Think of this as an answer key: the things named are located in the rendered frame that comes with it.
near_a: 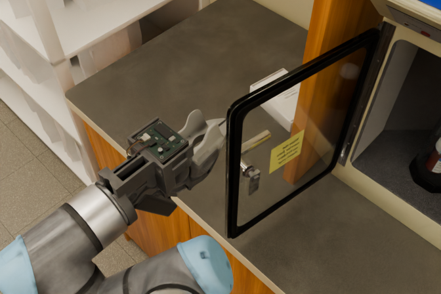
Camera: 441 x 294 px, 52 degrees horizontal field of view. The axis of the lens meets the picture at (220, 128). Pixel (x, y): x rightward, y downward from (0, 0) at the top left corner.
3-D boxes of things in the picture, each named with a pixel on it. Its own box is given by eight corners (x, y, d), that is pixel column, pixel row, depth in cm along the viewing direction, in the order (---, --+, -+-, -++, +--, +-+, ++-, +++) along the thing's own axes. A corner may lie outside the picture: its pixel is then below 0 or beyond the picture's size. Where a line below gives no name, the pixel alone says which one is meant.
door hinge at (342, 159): (335, 160, 103) (382, 20, 73) (344, 166, 102) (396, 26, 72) (331, 164, 103) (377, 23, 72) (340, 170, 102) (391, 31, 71)
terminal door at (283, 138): (335, 168, 102) (383, 25, 72) (226, 241, 91) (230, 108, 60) (332, 166, 103) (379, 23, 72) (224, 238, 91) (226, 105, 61)
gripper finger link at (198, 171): (226, 154, 64) (180, 193, 60) (226, 161, 65) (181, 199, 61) (202, 136, 66) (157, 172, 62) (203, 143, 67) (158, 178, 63)
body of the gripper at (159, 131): (199, 143, 58) (124, 202, 52) (201, 180, 64) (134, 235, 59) (159, 111, 61) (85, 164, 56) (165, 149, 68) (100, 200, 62)
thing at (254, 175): (259, 191, 79) (262, 173, 75) (250, 197, 79) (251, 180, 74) (252, 184, 80) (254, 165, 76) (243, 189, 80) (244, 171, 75)
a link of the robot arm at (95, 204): (108, 258, 57) (71, 218, 61) (136, 235, 59) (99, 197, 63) (96, 231, 51) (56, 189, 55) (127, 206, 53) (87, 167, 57)
